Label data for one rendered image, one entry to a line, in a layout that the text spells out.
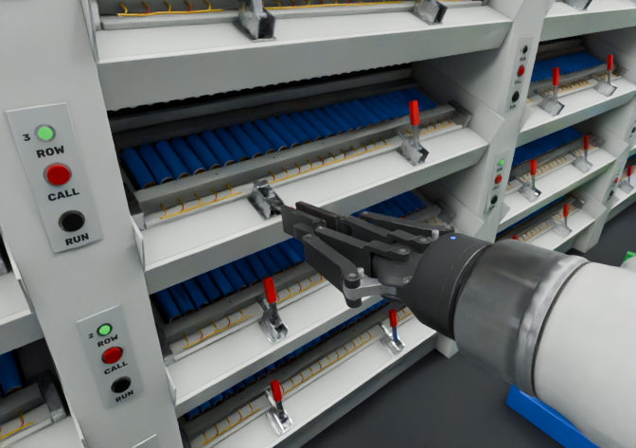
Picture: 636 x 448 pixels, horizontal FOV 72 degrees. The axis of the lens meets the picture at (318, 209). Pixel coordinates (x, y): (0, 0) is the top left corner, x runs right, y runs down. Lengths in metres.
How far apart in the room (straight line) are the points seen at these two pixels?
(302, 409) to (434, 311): 0.53
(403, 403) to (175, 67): 0.80
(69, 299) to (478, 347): 0.35
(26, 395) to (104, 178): 0.28
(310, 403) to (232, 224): 0.41
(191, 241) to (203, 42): 0.20
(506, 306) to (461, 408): 0.75
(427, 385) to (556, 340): 0.79
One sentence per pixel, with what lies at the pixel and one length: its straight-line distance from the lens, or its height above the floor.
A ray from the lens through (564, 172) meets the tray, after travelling 1.29.
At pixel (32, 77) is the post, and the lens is 0.39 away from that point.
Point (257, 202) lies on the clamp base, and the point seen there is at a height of 0.54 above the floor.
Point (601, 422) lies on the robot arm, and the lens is 0.27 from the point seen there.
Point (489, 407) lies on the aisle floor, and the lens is 1.04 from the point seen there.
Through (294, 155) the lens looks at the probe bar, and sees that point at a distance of 0.58.
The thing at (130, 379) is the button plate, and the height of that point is 0.40.
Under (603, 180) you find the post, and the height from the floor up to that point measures 0.25.
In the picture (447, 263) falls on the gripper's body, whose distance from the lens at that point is 0.31.
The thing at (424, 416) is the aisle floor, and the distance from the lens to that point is 0.99.
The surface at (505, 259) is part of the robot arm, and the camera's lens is 0.30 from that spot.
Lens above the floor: 0.78
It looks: 28 degrees down
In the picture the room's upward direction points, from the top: straight up
